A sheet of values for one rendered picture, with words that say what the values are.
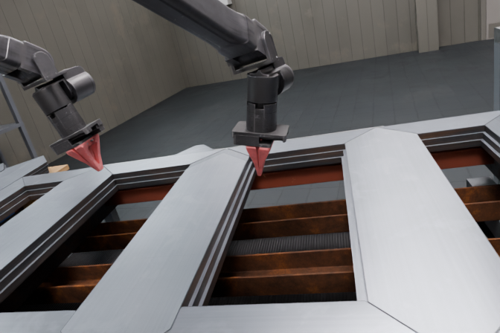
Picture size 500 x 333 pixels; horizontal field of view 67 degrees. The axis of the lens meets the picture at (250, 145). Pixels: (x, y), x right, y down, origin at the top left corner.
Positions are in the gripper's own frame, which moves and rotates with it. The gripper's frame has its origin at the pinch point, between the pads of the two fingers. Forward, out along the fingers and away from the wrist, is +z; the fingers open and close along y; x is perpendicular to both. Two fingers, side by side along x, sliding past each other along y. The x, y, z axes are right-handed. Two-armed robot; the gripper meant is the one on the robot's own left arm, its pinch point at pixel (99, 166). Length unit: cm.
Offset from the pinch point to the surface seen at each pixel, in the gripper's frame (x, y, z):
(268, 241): -29, -14, 51
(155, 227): 6.5, -8.7, 15.5
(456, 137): -25, -74, 36
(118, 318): 31.2, -13.5, 15.7
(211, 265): 17.4, -22.6, 21.2
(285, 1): -660, 4, -2
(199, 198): -4.1, -14.9, 17.5
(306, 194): -157, 0, 108
